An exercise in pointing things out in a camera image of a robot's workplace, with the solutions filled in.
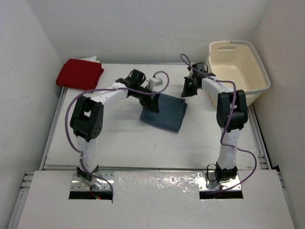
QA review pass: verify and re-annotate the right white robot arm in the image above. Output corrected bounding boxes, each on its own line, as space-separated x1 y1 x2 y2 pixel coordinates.
181 62 248 183

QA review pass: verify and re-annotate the white foreground cover board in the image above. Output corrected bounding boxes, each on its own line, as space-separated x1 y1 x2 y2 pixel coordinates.
18 170 294 229

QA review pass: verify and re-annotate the red t shirt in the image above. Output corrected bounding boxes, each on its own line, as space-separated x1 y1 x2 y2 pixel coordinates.
56 59 104 91

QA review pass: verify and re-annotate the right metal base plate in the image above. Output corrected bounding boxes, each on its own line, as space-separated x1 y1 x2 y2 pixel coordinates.
197 170 242 192

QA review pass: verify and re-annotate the white printed t shirt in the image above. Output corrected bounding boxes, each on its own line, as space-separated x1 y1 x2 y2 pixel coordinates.
81 56 100 63

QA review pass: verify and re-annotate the blue t shirt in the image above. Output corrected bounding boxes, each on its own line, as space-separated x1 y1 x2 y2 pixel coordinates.
140 94 188 133

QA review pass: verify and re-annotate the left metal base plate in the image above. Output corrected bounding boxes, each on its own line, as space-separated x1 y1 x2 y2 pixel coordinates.
70 171 114 191

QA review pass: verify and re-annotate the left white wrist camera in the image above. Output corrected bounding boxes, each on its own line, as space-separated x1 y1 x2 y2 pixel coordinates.
149 77 163 88

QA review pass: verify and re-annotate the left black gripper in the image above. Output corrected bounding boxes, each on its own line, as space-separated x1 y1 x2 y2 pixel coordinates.
131 84 158 112

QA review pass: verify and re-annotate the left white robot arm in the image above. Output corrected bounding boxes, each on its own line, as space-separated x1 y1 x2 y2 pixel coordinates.
65 69 163 184

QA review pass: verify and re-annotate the metal base plate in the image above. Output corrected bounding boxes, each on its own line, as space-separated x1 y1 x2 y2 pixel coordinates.
70 171 114 191
197 170 242 192

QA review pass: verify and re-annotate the cream plastic laundry basket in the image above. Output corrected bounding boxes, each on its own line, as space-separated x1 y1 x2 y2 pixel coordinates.
206 41 271 106

